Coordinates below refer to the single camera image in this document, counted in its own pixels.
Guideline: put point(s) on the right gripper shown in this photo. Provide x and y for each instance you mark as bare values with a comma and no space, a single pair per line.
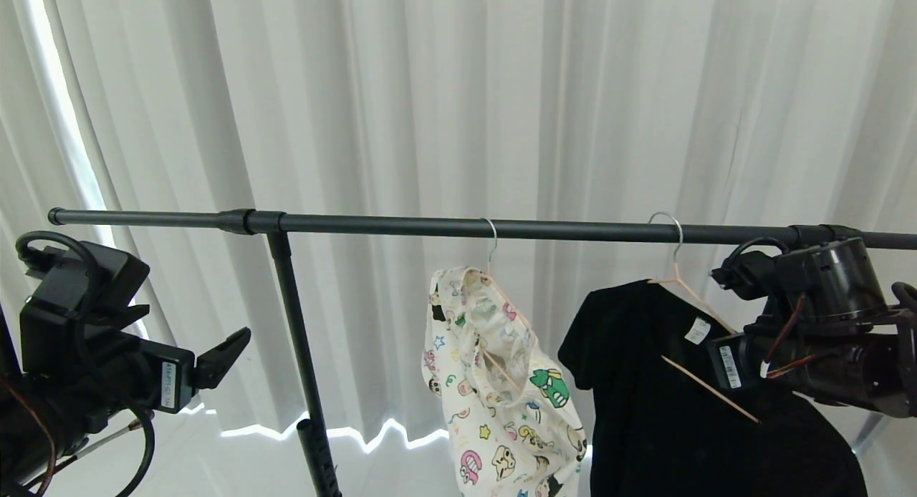
759,361

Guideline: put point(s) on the white curtain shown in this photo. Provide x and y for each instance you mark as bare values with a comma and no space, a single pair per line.
430,89

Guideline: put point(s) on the black clothes rack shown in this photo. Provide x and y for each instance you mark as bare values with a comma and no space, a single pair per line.
501,228

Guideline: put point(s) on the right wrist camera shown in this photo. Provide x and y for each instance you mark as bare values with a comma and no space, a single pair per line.
752,275

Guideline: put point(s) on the black garment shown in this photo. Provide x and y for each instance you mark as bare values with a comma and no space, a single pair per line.
680,425

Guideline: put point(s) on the cream printed garment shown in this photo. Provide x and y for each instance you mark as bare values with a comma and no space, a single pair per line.
501,411

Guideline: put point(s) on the pink clothes hanger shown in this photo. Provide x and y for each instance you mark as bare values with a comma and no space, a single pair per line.
677,253
493,243

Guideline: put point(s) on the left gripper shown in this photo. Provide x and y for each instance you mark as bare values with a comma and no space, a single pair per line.
129,382

